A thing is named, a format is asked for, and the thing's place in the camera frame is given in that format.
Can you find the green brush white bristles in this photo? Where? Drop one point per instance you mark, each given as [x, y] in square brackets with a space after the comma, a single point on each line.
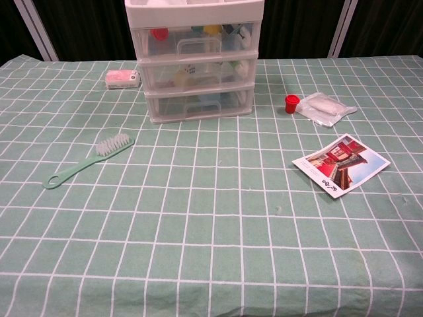
[109, 148]

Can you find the red toy cup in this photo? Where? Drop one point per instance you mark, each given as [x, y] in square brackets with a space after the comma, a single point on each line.
[159, 34]

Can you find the white partition post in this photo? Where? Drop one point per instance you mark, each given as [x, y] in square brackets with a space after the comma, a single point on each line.
[342, 26]
[39, 29]

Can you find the green checked tablecloth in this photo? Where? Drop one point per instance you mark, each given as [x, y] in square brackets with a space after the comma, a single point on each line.
[211, 231]

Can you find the clear bag white contents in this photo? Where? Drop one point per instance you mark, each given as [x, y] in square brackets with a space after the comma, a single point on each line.
[325, 107]

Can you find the postcard with red building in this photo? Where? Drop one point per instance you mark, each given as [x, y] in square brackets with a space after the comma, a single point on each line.
[340, 165]

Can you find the black pleated curtain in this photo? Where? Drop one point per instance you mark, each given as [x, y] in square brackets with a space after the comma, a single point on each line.
[297, 29]
[13, 33]
[386, 26]
[92, 29]

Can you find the clear drawer with dice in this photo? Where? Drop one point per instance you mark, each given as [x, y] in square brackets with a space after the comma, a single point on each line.
[211, 79]

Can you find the clear drawer with coloured toys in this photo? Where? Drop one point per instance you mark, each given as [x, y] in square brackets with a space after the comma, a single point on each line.
[165, 49]

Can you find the small red jar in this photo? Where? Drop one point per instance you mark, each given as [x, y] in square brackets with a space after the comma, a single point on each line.
[291, 104]

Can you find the translucent plastic drawer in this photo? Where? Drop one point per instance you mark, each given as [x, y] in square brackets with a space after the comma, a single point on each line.
[231, 105]

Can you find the white plastic drawer cabinet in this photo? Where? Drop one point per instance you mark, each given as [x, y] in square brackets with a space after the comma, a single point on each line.
[195, 13]

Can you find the green toy piece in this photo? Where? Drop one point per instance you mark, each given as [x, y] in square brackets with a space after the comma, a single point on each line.
[195, 29]

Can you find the yellow toy piece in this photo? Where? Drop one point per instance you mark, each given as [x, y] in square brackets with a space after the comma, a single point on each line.
[211, 30]

